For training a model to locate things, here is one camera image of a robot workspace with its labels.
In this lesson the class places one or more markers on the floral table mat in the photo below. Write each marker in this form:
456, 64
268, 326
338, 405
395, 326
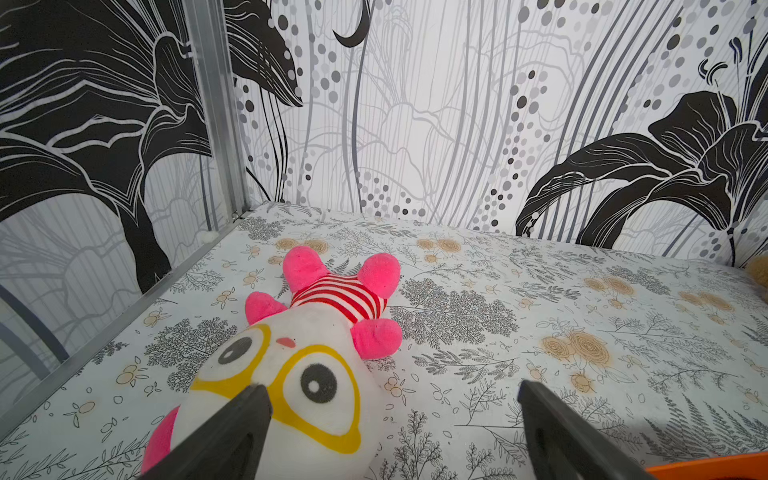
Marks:
665, 357

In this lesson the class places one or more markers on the orange storage box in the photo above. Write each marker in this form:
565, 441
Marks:
753, 466

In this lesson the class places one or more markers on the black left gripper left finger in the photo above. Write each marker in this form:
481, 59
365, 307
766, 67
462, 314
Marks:
229, 445

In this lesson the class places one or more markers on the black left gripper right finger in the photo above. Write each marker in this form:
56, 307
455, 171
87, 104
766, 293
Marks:
562, 445

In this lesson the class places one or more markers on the brown teddy bear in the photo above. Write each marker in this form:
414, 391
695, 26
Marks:
757, 269

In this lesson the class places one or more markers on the pink white plush toy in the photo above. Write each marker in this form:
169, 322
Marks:
311, 355

